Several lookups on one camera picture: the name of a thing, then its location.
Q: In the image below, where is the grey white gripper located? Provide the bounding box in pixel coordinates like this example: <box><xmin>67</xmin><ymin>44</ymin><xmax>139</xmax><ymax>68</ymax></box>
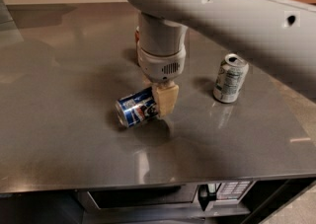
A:
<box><xmin>137</xmin><ymin>43</ymin><xmax>186</xmax><ymax>117</ymax></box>

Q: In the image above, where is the blue pepsi can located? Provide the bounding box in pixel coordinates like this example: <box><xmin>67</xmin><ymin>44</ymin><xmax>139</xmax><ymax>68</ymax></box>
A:
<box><xmin>116</xmin><ymin>87</ymin><xmax>158</xmax><ymax>128</ymax></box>

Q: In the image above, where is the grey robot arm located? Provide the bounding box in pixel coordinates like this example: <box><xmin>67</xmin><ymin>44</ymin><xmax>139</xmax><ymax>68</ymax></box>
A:
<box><xmin>127</xmin><ymin>0</ymin><xmax>316</xmax><ymax>101</ymax></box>

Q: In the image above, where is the red coca-cola can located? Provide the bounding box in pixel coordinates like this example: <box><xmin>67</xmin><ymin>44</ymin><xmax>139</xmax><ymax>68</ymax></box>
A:
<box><xmin>134</xmin><ymin>27</ymin><xmax>139</xmax><ymax>48</ymax></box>

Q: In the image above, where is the silver soda can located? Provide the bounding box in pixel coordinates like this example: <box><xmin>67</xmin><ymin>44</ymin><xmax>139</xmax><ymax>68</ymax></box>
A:
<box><xmin>213</xmin><ymin>53</ymin><xmax>249</xmax><ymax>104</ymax></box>

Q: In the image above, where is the microwave oven under table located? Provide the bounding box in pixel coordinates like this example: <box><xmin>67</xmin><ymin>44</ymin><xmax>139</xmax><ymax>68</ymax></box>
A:
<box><xmin>76</xmin><ymin>180</ymin><xmax>255</xmax><ymax>213</ymax></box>

